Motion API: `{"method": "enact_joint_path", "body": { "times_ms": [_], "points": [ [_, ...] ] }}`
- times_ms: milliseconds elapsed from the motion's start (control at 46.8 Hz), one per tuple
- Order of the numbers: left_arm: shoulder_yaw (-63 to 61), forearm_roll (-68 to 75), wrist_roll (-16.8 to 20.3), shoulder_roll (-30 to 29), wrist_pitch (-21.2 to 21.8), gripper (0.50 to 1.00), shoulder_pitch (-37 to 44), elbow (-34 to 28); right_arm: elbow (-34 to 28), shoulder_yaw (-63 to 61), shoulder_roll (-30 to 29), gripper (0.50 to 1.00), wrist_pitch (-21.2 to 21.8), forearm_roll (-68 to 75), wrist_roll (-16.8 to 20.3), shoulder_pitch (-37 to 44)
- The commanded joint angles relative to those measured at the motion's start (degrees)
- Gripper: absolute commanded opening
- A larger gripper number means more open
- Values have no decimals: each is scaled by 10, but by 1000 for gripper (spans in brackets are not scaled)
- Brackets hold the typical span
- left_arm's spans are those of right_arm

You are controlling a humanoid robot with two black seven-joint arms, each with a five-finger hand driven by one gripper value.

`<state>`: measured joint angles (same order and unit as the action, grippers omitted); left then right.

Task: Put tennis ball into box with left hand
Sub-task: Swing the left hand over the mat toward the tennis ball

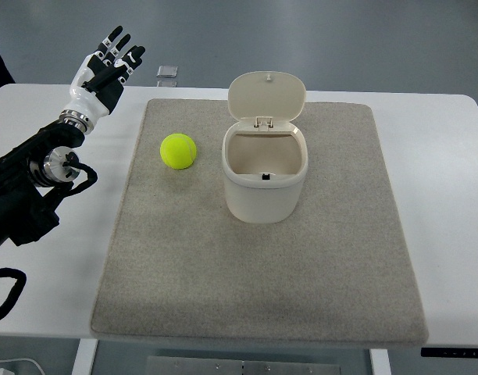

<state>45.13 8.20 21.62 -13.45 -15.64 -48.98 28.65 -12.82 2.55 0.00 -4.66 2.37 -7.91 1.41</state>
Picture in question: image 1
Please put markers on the right white table leg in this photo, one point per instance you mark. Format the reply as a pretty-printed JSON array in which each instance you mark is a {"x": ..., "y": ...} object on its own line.
[{"x": 380, "y": 362}]

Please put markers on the black table control panel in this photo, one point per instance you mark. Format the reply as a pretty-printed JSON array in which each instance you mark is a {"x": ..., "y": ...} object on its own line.
[{"x": 453, "y": 353}]

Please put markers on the left white table leg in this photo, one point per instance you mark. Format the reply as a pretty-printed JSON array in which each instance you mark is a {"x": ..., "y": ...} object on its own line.
[{"x": 85, "y": 357}]

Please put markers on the small floor plate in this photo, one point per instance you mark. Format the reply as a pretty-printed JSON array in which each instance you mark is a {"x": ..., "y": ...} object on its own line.
[{"x": 167, "y": 83}]

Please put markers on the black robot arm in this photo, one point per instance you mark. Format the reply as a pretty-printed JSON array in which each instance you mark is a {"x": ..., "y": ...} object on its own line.
[{"x": 36, "y": 176}]

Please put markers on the yellow tennis ball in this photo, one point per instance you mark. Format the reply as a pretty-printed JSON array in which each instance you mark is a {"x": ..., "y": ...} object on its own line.
[{"x": 178, "y": 151}]

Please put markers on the grey felt mat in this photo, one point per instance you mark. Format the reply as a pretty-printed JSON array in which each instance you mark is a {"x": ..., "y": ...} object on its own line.
[{"x": 336, "y": 272}]

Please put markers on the white table leg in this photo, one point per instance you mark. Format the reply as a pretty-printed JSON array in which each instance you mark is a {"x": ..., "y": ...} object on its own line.
[
  {"x": 380, "y": 362},
  {"x": 85, "y": 357}
]

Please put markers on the beige lidded bin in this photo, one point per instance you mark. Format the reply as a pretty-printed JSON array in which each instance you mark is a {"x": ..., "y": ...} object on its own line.
[{"x": 264, "y": 155}]

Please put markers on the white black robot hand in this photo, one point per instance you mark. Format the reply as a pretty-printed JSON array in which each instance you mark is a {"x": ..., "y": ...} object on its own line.
[{"x": 99, "y": 82}]

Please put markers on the white power adapter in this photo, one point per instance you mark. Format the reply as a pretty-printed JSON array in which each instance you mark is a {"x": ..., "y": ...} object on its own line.
[{"x": 5, "y": 372}]

